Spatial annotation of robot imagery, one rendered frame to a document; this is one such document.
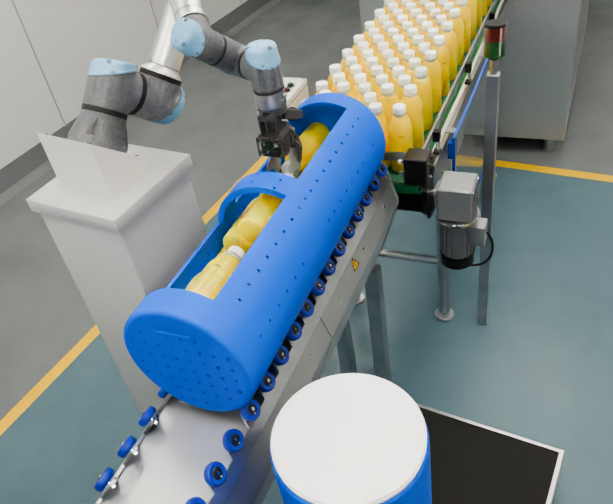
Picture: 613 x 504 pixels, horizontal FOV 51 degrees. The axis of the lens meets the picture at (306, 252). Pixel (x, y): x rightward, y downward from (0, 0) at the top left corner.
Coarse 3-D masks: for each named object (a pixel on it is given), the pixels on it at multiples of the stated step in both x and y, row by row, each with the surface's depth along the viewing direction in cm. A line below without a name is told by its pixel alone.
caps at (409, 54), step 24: (384, 0) 261; (408, 0) 257; (384, 24) 240; (408, 24) 236; (432, 24) 235; (360, 48) 228; (384, 48) 225; (408, 48) 223; (336, 72) 217; (360, 72) 214
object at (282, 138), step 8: (264, 112) 154; (272, 112) 153; (280, 112) 153; (264, 120) 153; (272, 120) 153; (280, 120) 157; (264, 128) 156; (272, 128) 156; (280, 128) 158; (288, 128) 158; (264, 136) 156; (272, 136) 155; (280, 136) 156; (288, 136) 158; (264, 144) 157; (272, 144) 157; (280, 144) 156; (288, 144) 160; (264, 152) 159; (272, 152) 158; (280, 152) 157; (288, 152) 160
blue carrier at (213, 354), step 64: (256, 192) 144; (320, 192) 146; (192, 256) 146; (256, 256) 127; (320, 256) 143; (128, 320) 121; (192, 320) 114; (256, 320) 121; (192, 384) 127; (256, 384) 122
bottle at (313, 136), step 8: (312, 128) 178; (320, 128) 179; (304, 136) 175; (312, 136) 175; (320, 136) 177; (304, 144) 172; (312, 144) 174; (320, 144) 176; (304, 152) 170; (312, 152) 173; (288, 160) 169; (304, 160) 170; (304, 168) 172
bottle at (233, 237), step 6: (246, 210) 152; (240, 216) 151; (234, 228) 147; (228, 234) 146; (234, 234) 145; (240, 234) 145; (228, 240) 147; (234, 240) 146; (240, 240) 145; (246, 240) 145; (228, 246) 148; (240, 246) 147; (246, 246) 145; (246, 252) 147
